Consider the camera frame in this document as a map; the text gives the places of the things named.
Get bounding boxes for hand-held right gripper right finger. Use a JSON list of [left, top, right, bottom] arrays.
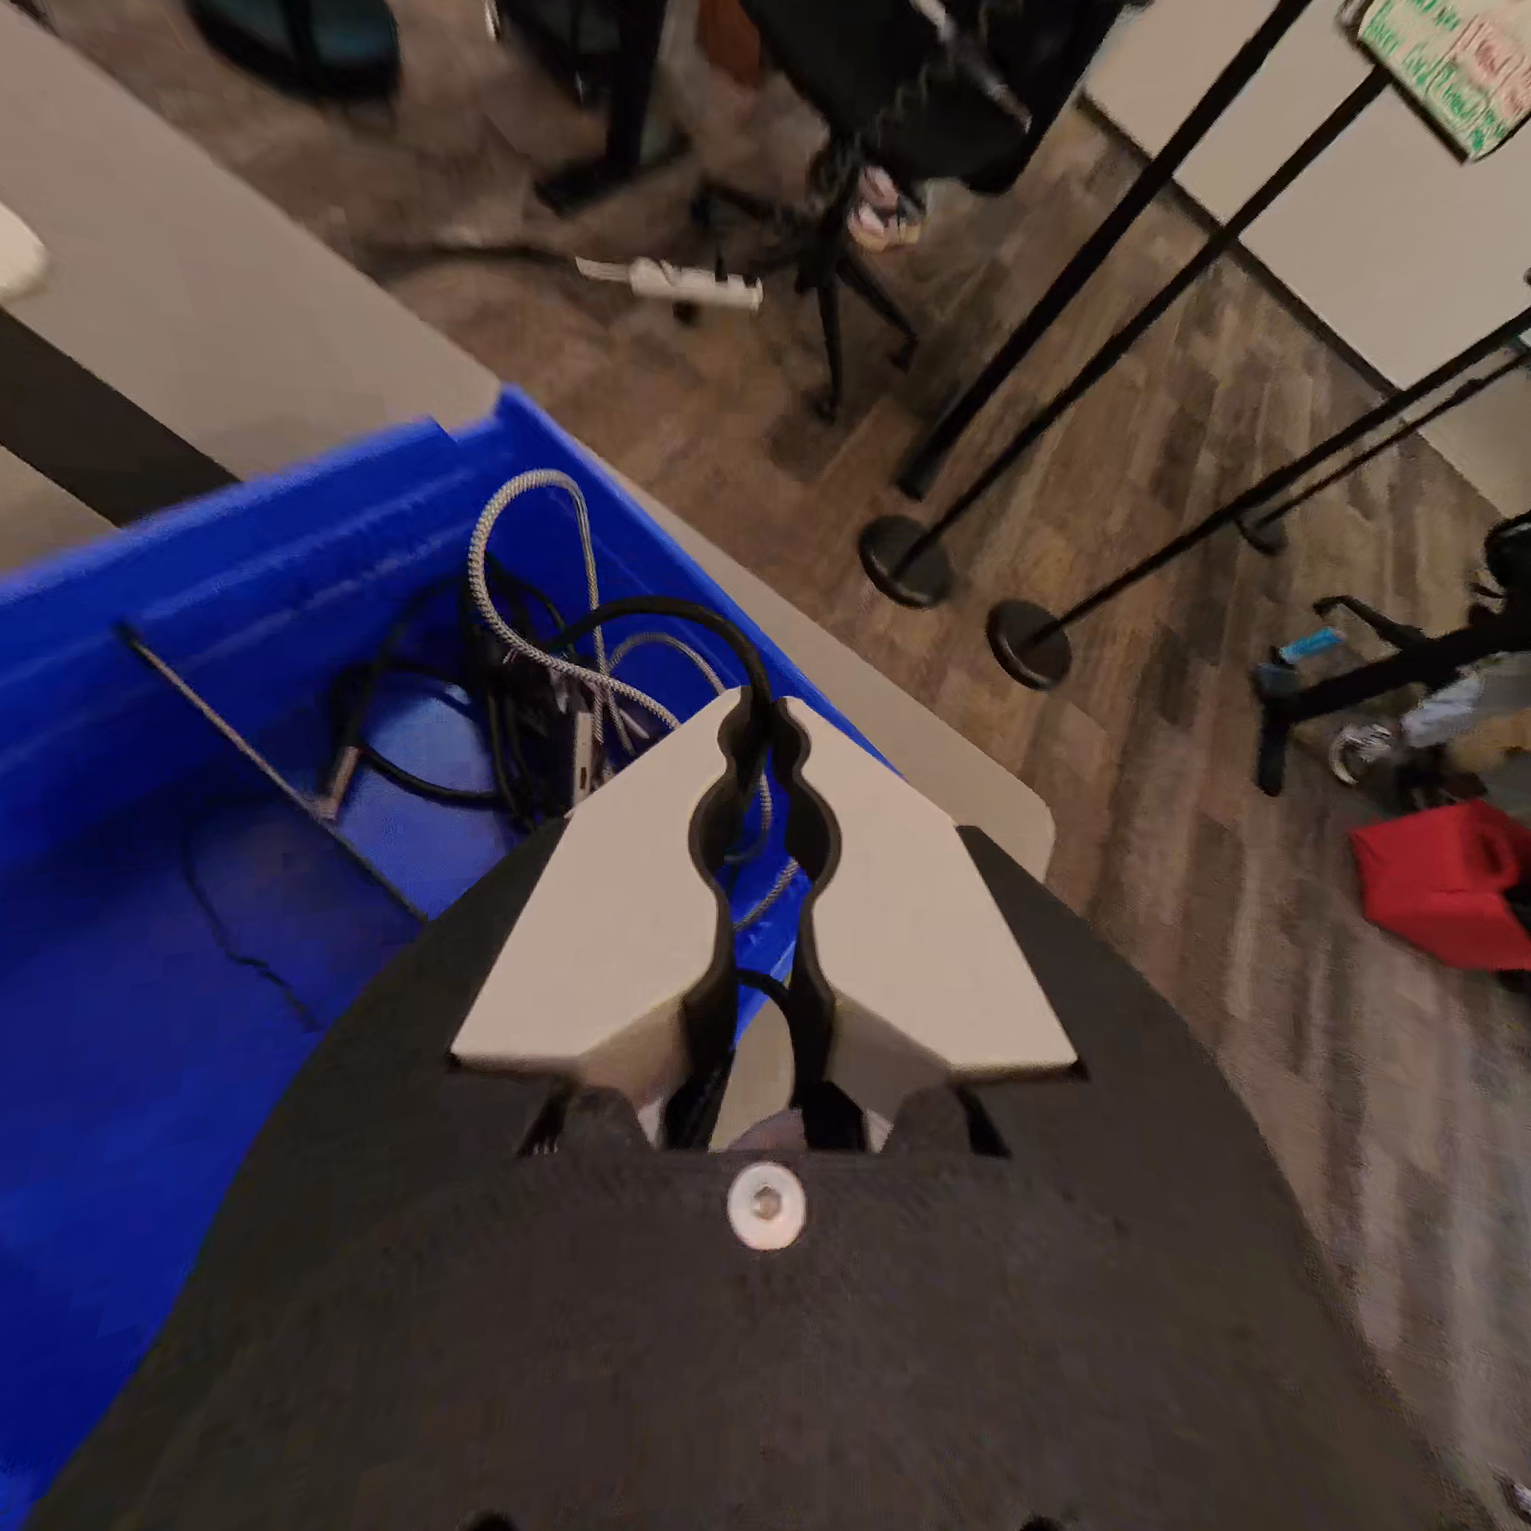
[[779, 706, 1079, 1126]]

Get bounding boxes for black cable with orange plug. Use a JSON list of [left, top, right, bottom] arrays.
[[538, 597, 792, 791]]

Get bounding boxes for grey braided cable silver plug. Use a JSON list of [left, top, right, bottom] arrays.
[[467, 471, 744, 742]]

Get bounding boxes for white power strip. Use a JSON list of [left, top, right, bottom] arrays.
[[575, 253, 767, 317]]

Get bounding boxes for thin black cable small plug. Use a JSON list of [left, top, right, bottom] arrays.
[[318, 646, 517, 826]]

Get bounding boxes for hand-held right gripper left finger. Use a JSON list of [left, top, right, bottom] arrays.
[[455, 688, 751, 1130]]

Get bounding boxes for background office desk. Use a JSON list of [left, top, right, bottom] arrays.
[[1251, 514, 1531, 795]]

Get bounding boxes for red storage crate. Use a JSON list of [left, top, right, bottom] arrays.
[[1353, 801, 1531, 969]]

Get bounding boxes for thin black cord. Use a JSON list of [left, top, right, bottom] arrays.
[[188, 814, 326, 1029]]

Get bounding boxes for black office chair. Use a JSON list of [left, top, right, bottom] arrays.
[[695, 0, 1127, 419]]

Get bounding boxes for blue plastic bin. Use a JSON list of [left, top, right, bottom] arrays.
[[0, 382, 887, 1484]]

